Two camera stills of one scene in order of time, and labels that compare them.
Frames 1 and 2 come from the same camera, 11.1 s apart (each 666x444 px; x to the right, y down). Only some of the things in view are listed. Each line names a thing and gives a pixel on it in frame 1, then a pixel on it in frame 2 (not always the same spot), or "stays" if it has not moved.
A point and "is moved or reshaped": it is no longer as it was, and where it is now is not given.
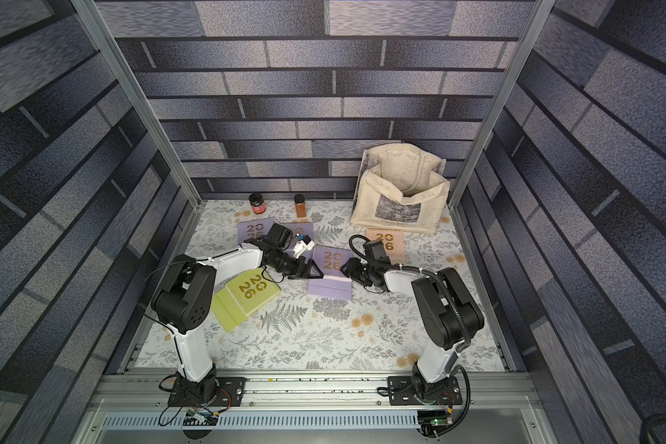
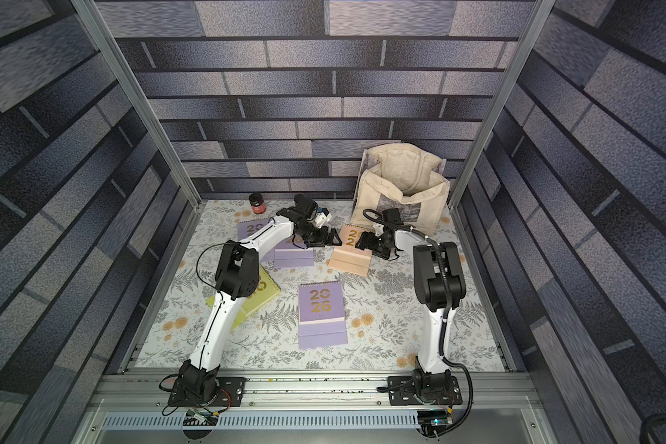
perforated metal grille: [265, 420] stays
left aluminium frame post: [108, 47] stays
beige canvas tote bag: [400, 188] stays
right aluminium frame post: [540, 13] stays
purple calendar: [335, 284] -> [321, 315]
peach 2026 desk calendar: [392, 240] is moved or reshaped
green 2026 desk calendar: [240, 298] stays
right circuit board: [434, 423] stays
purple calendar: [252, 229] stays
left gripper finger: [308, 271] -> [333, 232]
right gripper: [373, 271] -> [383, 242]
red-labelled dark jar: [257, 203] stays
